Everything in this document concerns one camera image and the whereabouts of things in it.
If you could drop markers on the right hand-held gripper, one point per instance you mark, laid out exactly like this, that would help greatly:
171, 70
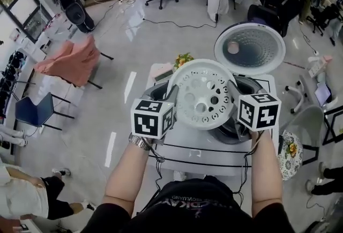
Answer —
265, 116

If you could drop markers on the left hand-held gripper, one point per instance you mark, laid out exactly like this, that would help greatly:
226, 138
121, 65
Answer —
146, 123

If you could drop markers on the white steamer tray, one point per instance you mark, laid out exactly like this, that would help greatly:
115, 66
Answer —
201, 70

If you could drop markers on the person's right forearm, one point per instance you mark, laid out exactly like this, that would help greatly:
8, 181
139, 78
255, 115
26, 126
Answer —
266, 173

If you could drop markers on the person's left forearm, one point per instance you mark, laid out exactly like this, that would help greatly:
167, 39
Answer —
126, 178

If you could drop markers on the pink digital clock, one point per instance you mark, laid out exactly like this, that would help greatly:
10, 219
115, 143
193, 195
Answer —
162, 72

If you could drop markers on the potted orange flowers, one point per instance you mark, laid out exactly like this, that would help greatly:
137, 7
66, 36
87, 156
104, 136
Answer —
184, 60

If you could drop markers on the dark blue rice cooker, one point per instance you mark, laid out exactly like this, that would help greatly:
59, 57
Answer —
249, 47

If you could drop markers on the silver wristwatch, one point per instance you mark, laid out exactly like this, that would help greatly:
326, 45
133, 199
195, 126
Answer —
139, 142

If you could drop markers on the white office chair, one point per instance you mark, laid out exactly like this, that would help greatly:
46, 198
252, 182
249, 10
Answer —
302, 92

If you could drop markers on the pale moulded chair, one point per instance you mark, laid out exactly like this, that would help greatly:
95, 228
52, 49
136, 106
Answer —
305, 119

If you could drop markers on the small orange flower bunch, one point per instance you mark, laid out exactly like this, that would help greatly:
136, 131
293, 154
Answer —
292, 148

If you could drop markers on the white and pink carton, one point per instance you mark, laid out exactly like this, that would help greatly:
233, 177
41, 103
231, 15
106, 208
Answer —
319, 66

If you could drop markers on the purple flat pad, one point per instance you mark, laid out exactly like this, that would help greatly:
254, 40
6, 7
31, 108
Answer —
323, 94

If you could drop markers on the black framed desk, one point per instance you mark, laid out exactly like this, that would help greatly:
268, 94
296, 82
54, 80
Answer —
324, 130

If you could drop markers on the floral patterned stool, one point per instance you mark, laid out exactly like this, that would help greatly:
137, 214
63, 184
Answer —
289, 167

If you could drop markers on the pink cloth covered chair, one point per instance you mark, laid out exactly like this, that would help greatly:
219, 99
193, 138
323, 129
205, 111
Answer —
72, 63

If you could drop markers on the dark oval worn device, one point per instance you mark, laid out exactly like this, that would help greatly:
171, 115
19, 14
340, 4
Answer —
75, 14

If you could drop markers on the person's black t-shirt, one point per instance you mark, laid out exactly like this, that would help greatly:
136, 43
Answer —
187, 210

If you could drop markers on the blue chair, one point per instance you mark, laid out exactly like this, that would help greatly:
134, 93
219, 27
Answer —
34, 111

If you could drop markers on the row of black headsets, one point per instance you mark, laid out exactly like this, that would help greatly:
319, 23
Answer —
8, 79

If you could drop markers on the black framed window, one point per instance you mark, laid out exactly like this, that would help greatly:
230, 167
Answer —
24, 4

